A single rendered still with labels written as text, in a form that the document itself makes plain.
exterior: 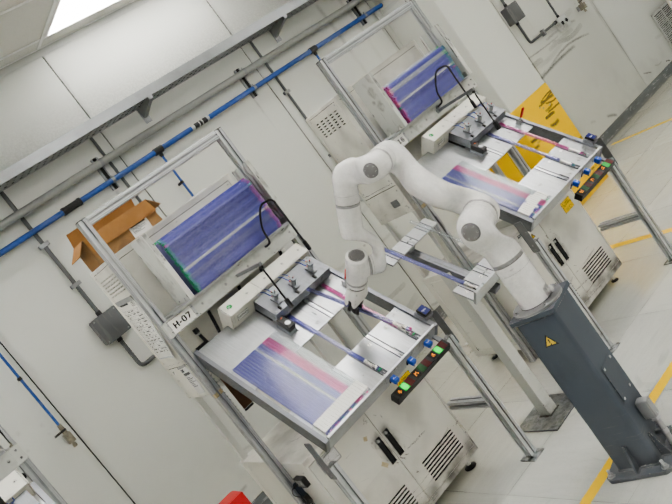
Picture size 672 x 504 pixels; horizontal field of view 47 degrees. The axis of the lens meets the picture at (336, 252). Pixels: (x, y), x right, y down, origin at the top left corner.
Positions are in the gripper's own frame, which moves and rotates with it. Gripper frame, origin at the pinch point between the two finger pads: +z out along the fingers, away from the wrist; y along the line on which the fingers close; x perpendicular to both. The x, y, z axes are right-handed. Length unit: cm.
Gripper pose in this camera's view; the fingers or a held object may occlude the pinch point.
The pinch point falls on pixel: (357, 308)
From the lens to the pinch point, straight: 307.3
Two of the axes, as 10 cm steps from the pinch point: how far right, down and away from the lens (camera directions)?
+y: -5.7, 6.1, -5.4
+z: 0.3, 6.8, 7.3
